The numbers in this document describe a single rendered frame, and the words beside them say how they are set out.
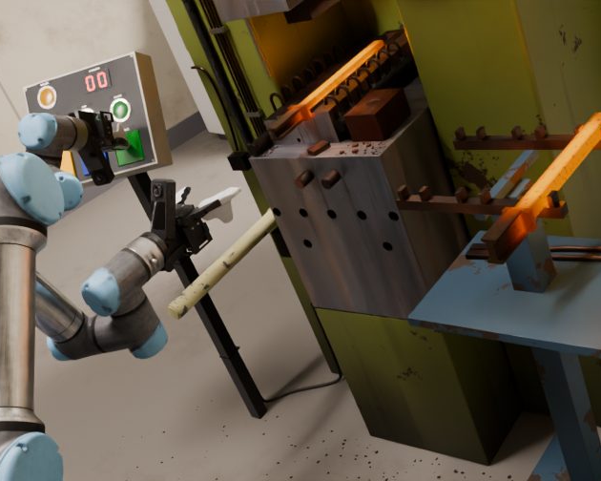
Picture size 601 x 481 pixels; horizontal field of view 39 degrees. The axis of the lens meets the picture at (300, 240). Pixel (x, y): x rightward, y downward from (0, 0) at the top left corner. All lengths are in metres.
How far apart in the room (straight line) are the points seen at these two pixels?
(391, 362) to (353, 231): 0.40
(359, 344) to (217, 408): 0.79
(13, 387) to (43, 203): 0.27
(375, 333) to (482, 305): 0.55
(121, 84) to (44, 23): 2.78
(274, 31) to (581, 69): 0.73
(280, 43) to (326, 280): 0.59
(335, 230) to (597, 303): 0.66
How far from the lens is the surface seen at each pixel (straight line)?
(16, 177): 1.28
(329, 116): 1.85
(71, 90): 2.22
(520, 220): 1.32
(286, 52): 2.15
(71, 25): 4.95
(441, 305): 1.65
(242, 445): 2.64
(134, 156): 2.11
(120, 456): 2.88
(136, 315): 1.55
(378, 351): 2.16
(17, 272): 1.26
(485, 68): 1.77
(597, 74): 2.02
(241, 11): 1.86
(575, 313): 1.55
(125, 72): 2.14
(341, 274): 2.03
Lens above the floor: 1.62
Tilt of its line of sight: 27 degrees down
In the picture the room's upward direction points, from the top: 23 degrees counter-clockwise
